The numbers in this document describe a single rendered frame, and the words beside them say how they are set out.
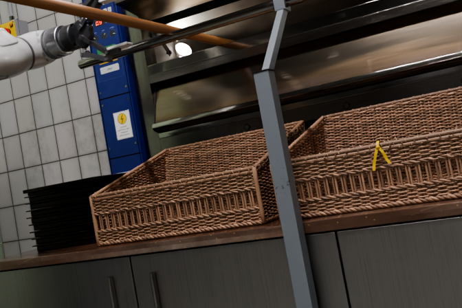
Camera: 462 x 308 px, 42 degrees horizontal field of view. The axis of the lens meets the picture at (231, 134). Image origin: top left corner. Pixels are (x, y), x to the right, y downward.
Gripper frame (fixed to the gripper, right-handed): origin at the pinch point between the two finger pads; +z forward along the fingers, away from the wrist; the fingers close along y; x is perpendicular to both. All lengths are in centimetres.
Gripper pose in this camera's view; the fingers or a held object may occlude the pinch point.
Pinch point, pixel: (122, 20)
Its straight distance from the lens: 171.5
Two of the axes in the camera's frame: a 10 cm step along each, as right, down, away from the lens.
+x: -4.5, 0.3, -8.9
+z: 8.7, -1.9, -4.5
